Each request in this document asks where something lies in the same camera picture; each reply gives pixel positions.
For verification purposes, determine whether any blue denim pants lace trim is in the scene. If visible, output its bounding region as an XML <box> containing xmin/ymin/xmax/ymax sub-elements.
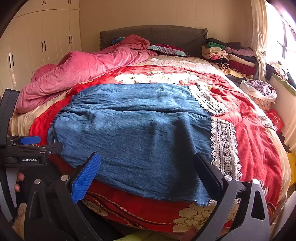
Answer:
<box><xmin>47</xmin><ymin>83</ymin><xmax>242</xmax><ymax>206</ymax></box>

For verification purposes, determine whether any person's left hand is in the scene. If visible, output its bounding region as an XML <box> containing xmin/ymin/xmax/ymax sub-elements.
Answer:
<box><xmin>14</xmin><ymin>172</ymin><xmax>25</xmax><ymax>192</ymax></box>

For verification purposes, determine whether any pink quilt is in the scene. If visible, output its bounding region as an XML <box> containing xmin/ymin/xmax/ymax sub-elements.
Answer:
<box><xmin>16</xmin><ymin>35</ymin><xmax>157</xmax><ymax>114</ymax></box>

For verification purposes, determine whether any red packet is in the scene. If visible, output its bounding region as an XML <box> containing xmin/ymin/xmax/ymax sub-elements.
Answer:
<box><xmin>266</xmin><ymin>109</ymin><xmax>285</xmax><ymax>133</ymax></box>

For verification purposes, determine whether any cream wardrobe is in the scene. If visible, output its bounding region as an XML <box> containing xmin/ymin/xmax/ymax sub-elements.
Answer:
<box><xmin>1</xmin><ymin>0</ymin><xmax>82</xmax><ymax>93</ymax></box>

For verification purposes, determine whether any pile of folded clothes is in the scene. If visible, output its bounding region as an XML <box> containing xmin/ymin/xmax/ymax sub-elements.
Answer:
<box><xmin>201</xmin><ymin>38</ymin><xmax>258</xmax><ymax>78</ymax></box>

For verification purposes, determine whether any clutter on window sill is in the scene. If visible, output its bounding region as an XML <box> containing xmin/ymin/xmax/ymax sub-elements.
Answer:
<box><xmin>265</xmin><ymin>62</ymin><xmax>295</xmax><ymax>96</ymax></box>

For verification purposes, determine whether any patterned pillow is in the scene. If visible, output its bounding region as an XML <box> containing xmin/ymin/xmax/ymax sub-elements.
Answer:
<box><xmin>148</xmin><ymin>44</ymin><xmax>188</xmax><ymax>57</ymax></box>

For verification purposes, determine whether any dark green headboard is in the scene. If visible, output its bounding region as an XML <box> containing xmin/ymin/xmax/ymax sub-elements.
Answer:
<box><xmin>99</xmin><ymin>25</ymin><xmax>208</xmax><ymax>58</ymax></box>

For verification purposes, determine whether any window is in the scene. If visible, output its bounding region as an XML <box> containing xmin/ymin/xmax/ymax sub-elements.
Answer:
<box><xmin>266</xmin><ymin>3</ymin><xmax>295</xmax><ymax>72</ymax></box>

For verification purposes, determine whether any cream curtain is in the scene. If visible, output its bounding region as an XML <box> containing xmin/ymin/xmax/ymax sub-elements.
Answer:
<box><xmin>250</xmin><ymin>0</ymin><xmax>268</xmax><ymax>80</ymax></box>

